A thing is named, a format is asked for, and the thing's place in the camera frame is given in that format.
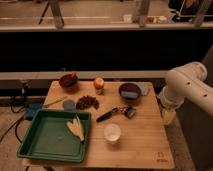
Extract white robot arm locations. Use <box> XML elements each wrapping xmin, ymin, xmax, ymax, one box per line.
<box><xmin>157</xmin><ymin>62</ymin><xmax>213</xmax><ymax>125</ymax></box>

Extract small black metal clip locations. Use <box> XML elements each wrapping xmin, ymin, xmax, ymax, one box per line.
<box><xmin>124</xmin><ymin>107</ymin><xmax>136</xmax><ymax>119</ymax></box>

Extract dark bowl with blue sponge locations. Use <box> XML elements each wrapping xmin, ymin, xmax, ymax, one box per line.
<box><xmin>119</xmin><ymin>83</ymin><xmax>141</xmax><ymax>101</ymax></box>

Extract red yellow apple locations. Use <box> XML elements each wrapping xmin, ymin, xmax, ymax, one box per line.
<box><xmin>93</xmin><ymin>77</ymin><xmax>104</xmax><ymax>90</ymax></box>

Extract bunch of dark grapes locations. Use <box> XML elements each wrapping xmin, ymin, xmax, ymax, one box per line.
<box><xmin>76</xmin><ymin>95</ymin><xmax>99</xmax><ymax>110</ymax></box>

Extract grey round lid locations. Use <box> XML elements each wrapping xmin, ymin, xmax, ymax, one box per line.
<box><xmin>63</xmin><ymin>100</ymin><xmax>76</xmax><ymax>111</ymax></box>

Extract red bowl with utensil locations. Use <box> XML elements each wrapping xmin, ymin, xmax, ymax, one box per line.
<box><xmin>59</xmin><ymin>71</ymin><xmax>78</xmax><ymax>89</ymax></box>

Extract wooden stick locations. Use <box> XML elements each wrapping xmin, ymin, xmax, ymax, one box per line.
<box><xmin>43</xmin><ymin>96</ymin><xmax>68</xmax><ymax>108</ymax></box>

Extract green plastic tray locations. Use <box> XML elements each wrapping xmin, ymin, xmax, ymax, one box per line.
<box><xmin>17</xmin><ymin>109</ymin><xmax>91</xmax><ymax>163</ymax></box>

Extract blue power box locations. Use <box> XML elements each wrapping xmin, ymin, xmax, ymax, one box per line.
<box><xmin>25</xmin><ymin>103</ymin><xmax>43</xmax><ymax>120</ymax></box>

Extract black handled knife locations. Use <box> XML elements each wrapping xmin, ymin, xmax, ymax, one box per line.
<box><xmin>96</xmin><ymin>108</ymin><xmax>118</xmax><ymax>123</ymax></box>

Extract black cables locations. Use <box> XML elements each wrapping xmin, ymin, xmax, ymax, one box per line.
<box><xmin>0</xmin><ymin>83</ymin><xmax>31</xmax><ymax>144</ymax></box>

